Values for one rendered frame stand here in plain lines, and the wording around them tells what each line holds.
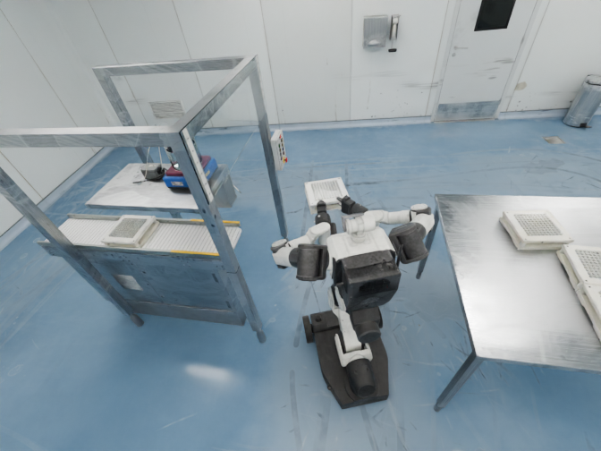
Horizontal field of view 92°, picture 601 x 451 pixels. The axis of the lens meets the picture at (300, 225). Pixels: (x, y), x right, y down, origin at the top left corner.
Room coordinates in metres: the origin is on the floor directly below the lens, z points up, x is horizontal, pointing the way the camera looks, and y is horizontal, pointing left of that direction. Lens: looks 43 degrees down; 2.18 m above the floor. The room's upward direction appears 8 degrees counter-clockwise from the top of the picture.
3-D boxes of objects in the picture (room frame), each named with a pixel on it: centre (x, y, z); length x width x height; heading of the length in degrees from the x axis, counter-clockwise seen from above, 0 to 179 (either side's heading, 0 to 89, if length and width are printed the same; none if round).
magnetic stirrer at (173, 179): (1.32, 0.52, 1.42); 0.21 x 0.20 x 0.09; 165
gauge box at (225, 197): (1.40, 0.47, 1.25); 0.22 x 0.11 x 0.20; 75
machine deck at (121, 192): (1.32, 0.70, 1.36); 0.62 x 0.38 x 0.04; 75
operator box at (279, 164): (2.05, 0.09, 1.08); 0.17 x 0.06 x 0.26; 165
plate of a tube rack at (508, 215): (1.04, -1.29, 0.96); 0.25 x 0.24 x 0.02; 171
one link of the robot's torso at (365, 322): (0.73, -0.24, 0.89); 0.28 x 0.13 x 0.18; 4
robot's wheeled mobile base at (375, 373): (0.84, -0.23, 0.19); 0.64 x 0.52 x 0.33; 4
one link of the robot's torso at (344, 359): (0.81, -0.23, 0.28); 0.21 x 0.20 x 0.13; 4
